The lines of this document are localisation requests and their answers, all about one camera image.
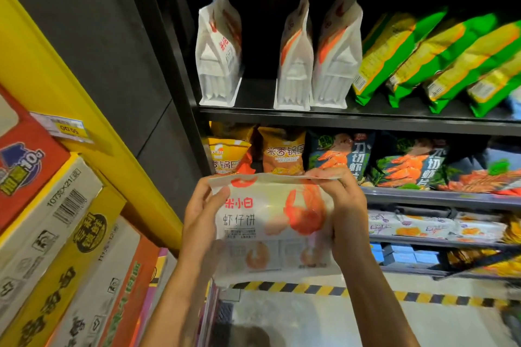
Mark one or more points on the row of small blue boxes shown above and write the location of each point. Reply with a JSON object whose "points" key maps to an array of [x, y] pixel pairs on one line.
{"points": [[403, 255]]}

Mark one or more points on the black metal shelf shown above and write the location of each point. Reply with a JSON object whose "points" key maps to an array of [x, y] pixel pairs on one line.
{"points": [[391, 119]]}

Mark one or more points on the tan snack bag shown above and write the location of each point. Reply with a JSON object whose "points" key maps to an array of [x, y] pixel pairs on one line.
{"points": [[282, 154]]}

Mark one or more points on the small yellow price label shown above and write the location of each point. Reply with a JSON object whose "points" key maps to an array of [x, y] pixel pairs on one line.
{"points": [[63, 127]]}

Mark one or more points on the person's right hand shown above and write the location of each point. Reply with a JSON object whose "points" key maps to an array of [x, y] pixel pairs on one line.
{"points": [[350, 225]]}

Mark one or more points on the orange yellow snack bag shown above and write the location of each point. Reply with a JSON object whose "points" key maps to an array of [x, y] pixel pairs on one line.
{"points": [[226, 154]]}

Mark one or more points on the stack of noodle cartons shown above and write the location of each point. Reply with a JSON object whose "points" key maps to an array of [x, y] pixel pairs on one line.
{"points": [[57, 245]]}

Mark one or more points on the person's left hand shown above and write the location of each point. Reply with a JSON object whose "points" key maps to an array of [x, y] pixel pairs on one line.
{"points": [[203, 229]]}

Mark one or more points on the person's left forearm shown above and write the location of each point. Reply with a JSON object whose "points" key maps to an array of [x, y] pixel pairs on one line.
{"points": [[175, 310]]}

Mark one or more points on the person's right forearm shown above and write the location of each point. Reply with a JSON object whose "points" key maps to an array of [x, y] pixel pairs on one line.
{"points": [[378, 310]]}

